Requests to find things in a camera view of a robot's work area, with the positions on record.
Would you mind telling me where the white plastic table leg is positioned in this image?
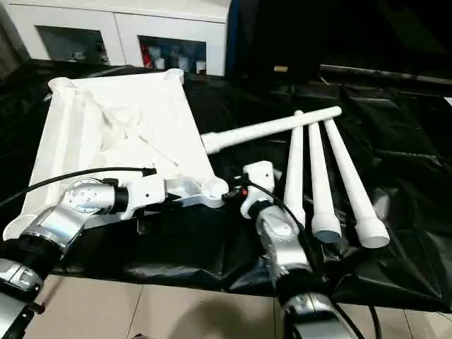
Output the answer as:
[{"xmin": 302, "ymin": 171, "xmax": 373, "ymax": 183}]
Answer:
[
  {"xmin": 284, "ymin": 111, "xmax": 307, "ymax": 228},
  {"xmin": 308, "ymin": 121, "xmax": 344, "ymax": 244},
  {"xmin": 323, "ymin": 119, "xmax": 391, "ymax": 249},
  {"xmin": 201, "ymin": 106, "xmax": 343, "ymax": 155}
]

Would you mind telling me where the white plastic table top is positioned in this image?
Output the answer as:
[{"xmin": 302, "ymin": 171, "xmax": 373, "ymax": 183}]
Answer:
[{"xmin": 4, "ymin": 69, "xmax": 230, "ymax": 241}]

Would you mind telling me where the black backdrop cloth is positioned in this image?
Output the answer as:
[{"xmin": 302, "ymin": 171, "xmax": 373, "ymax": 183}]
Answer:
[{"xmin": 226, "ymin": 0, "xmax": 452, "ymax": 96}]

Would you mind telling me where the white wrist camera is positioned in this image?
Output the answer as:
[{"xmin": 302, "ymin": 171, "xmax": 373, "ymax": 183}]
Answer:
[
  {"xmin": 240, "ymin": 161, "xmax": 276, "ymax": 220},
  {"xmin": 117, "ymin": 172, "xmax": 170, "ymax": 221}
]

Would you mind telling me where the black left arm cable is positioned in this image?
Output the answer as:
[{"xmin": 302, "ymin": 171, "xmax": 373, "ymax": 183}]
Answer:
[{"xmin": 0, "ymin": 167, "xmax": 157, "ymax": 210}]

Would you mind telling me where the white glass-door cabinet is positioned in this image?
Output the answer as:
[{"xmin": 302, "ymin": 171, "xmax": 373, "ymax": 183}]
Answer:
[{"xmin": 0, "ymin": 0, "xmax": 231, "ymax": 77}]

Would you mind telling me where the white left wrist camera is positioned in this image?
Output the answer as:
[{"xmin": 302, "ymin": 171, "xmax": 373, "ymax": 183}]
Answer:
[{"xmin": 117, "ymin": 172, "xmax": 170, "ymax": 221}]

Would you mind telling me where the grey curtain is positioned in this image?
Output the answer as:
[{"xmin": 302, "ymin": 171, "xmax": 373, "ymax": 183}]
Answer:
[{"xmin": 0, "ymin": 18, "xmax": 25, "ymax": 78}]

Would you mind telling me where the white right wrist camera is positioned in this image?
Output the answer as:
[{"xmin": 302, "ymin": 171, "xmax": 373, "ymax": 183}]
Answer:
[{"xmin": 240, "ymin": 161, "xmax": 276, "ymax": 220}]

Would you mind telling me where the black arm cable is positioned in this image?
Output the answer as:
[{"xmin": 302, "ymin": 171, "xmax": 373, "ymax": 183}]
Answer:
[
  {"xmin": 244, "ymin": 180, "xmax": 382, "ymax": 339},
  {"xmin": 0, "ymin": 167, "xmax": 157, "ymax": 210}
]

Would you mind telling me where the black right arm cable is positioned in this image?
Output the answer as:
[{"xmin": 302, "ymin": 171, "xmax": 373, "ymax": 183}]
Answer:
[{"xmin": 244, "ymin": 180, "xmax": 382, "ymax": 339}]

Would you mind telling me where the black work mat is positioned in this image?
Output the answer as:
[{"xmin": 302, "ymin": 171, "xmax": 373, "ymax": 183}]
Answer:
[{"xmin": 0, "ymin": 60, "xmax": 452, "ymax": 313}]

